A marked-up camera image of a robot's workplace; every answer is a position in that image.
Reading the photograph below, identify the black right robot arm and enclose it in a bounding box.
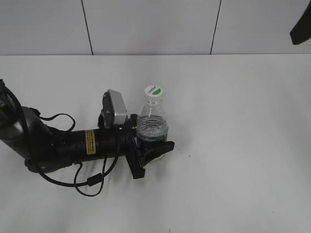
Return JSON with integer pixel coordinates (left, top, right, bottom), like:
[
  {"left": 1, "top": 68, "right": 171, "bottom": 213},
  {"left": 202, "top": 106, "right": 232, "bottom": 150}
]
[{"left": 290, "top": 2, "right": 311, "bottom": 45}]

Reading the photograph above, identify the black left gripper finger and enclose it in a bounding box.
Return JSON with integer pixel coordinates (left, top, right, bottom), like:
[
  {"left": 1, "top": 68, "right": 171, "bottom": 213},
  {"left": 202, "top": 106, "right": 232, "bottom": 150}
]
[{"left": 142, "top": 141, "right": 174, "bottom": 166}]

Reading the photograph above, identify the clear plastic water bottle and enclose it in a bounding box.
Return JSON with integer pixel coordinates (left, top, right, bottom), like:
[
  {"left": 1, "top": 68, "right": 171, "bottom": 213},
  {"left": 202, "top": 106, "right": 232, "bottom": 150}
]
[{"left": 137, "top": 100, "right": 169, "bottom": 165}]

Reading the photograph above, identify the white green bottle cap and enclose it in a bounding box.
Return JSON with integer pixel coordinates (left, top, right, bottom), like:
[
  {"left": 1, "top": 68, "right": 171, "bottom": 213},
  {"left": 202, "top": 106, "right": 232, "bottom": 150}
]
[{"left": 144, "top": 85, "right": 163, "bottom": 103}]

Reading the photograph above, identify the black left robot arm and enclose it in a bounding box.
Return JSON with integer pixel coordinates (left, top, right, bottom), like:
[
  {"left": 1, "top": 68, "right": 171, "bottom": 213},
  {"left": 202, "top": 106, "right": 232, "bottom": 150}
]
[{"left": 0, "top": 83, "right": 174, "bottom": 179}]

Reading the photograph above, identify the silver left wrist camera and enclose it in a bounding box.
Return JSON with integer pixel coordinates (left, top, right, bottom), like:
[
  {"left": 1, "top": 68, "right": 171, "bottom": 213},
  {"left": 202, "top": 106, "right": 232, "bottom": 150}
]
[{"left": 98, "top": 89, "right": 127, "bottom": 129}]

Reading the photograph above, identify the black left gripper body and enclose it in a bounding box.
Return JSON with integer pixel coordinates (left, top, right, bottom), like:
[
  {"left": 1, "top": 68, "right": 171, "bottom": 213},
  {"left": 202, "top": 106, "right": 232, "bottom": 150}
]
[{"left": 119, "top": 114, "right": 145, "bottom": 179}]

